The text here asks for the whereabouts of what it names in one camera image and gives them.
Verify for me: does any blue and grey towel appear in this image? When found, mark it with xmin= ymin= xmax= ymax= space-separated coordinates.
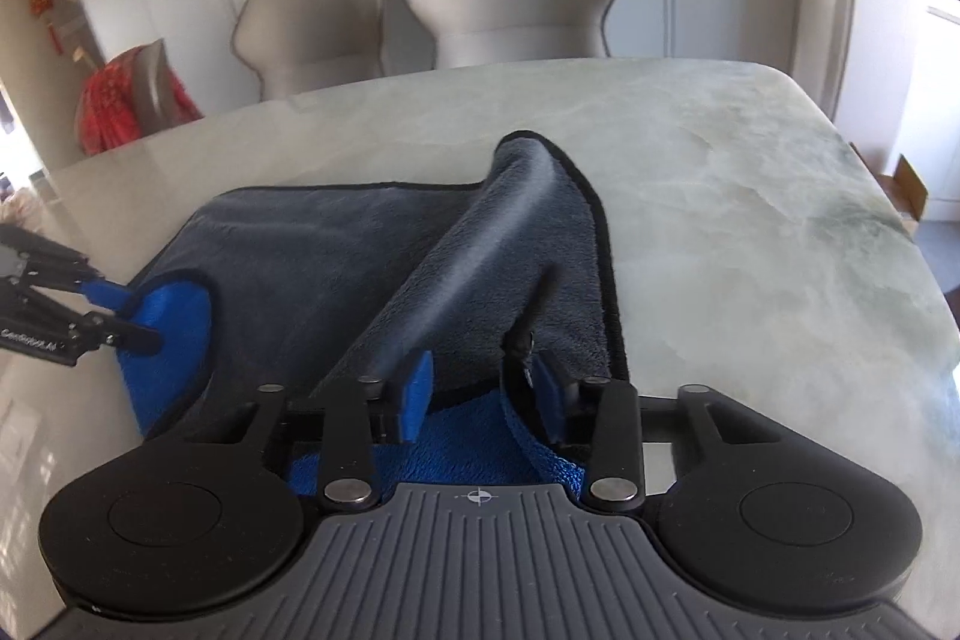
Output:
xmin=119 ymin=131 xmax=628 ymax=491

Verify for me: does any chair with red cloth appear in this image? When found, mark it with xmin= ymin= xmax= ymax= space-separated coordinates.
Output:
xmin=75 ymin=39 xmax=203 ymax=156

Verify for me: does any beige chair left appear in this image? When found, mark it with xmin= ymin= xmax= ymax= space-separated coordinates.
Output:
xmin=231 ymin=0 xmax=384 ymax=101

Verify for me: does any cardboard box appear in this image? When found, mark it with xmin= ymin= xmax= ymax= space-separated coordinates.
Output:
xmin=850 ymin=143 xmax=929 ymax=237

